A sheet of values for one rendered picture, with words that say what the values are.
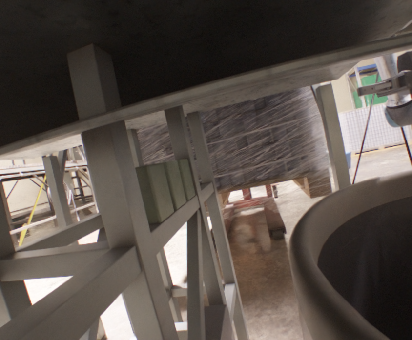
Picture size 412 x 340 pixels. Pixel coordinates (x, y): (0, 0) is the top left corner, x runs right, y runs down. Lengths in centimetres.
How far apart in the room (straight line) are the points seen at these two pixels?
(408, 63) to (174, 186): 79
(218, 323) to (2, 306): 37
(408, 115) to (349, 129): 470
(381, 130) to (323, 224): 605
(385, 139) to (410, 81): 547
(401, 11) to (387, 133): 593
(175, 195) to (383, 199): 30
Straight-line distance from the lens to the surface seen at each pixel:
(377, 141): 624
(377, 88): 86
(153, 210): 33
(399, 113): 131
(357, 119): 607
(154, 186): 33
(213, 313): 59
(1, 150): 21
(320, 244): 25
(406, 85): 85
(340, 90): 1095
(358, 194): 33
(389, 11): 44
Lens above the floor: 66
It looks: 3 degrees down
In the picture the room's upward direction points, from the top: 12 degrees counter-clockwise
